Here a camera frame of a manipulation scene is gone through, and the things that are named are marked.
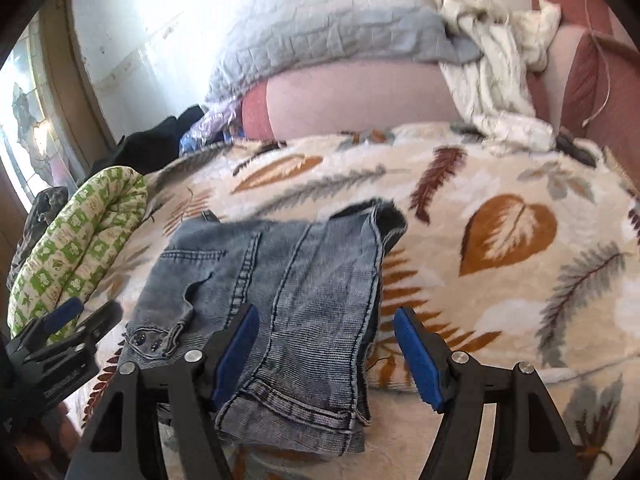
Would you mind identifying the green white patterned quilt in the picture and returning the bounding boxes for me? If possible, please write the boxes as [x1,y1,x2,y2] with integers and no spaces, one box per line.
[8,166,148,336]

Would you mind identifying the black clothing pile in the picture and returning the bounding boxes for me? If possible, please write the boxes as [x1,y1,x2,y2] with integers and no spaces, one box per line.
[89,105,204,177]

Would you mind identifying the wooden door frame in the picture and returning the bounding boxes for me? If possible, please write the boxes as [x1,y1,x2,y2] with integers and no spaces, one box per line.
[38,0,115,170]

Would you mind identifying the purple plastic bag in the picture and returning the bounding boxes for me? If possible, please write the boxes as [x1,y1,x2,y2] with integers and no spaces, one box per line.
[179,99,245,156]

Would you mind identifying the pink bolster cushion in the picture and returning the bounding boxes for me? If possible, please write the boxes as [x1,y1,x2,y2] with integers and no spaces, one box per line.
[241,60,461,141]

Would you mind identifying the blue denim pants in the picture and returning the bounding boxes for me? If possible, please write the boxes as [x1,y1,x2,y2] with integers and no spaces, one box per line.
[122,198,407,456]

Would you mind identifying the grey quilted pillow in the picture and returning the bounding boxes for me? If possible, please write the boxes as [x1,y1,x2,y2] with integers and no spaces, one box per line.
[205,0,482,105]

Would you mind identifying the person left hand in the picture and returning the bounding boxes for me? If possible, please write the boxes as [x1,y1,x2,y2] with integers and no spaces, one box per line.
[16,403,80,479]

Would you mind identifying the red pink headboard cushion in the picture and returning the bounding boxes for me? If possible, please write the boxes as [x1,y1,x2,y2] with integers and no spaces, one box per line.
[529,0,639,184]

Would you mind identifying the leaf pattern fleece blanket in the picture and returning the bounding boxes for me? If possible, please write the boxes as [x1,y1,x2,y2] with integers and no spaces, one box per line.
[89,124,639,479]

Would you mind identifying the white charging cable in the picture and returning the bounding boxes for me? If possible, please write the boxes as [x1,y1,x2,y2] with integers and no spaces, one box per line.
[581,0,613,129]

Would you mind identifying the white floral crumpled garment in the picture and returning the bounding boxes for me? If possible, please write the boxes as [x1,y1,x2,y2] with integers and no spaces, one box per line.
[426,0,562,156]

